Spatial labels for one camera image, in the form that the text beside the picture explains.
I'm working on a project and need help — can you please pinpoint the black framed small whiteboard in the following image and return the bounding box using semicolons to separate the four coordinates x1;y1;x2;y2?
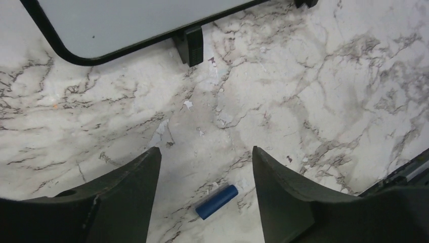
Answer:
20;0;319;68

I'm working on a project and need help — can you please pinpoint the blue marker cap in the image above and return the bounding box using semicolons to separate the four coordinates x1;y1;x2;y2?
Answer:
195;185;238;220

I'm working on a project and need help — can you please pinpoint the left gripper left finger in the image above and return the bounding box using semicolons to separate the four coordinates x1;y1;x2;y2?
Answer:
1;147;161;242

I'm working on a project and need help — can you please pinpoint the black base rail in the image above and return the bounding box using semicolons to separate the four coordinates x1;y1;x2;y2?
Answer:
359;149;428;197

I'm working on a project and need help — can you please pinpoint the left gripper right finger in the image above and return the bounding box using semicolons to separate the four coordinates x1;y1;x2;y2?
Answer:
252;147;428;242

